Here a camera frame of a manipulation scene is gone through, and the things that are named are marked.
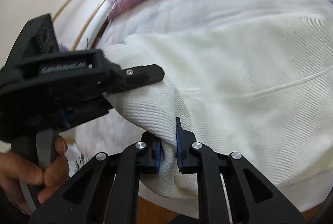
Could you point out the floral bed sheet mattress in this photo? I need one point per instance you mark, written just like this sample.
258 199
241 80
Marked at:
112 133

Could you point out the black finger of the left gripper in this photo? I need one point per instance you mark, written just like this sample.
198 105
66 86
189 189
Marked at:
136 77

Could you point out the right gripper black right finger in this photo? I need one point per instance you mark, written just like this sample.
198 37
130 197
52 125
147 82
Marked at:
230 188

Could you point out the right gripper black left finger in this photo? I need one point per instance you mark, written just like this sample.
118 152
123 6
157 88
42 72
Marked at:
105 189

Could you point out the white button jacket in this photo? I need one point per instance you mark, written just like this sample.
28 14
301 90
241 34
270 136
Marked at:
262 87

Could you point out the lower wooden rail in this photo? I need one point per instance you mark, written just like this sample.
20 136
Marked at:
86 25

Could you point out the person left hand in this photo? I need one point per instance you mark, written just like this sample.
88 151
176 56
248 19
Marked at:
15 169

